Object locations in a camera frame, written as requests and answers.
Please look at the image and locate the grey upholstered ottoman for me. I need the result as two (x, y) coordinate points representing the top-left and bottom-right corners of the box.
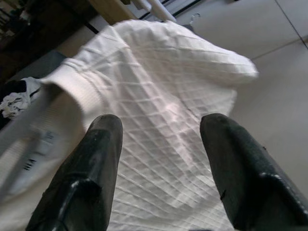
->
(4, 49), (70, 85)

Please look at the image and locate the grey hanger with metal hook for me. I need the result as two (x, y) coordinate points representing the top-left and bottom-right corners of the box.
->
(184, 12), (202, 32)

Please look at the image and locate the white and black garment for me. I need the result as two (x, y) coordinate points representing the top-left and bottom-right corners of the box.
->
(0, 77), (46, 118)

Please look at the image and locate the cream shirt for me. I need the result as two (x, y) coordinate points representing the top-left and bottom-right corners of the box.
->
(133, 0), (178, 22)

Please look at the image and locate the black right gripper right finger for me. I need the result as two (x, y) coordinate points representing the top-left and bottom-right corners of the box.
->
(200, 113), (308, 231)

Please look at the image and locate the dark wood tv cabinet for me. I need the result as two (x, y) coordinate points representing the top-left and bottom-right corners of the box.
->
(0, 0), (102, 80)

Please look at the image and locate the black garment with blue print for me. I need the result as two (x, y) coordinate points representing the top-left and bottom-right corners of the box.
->
(0, 79), (27, 128)

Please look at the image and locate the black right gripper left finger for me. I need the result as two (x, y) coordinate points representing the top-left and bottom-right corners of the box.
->
(25, 115), (123, 231)

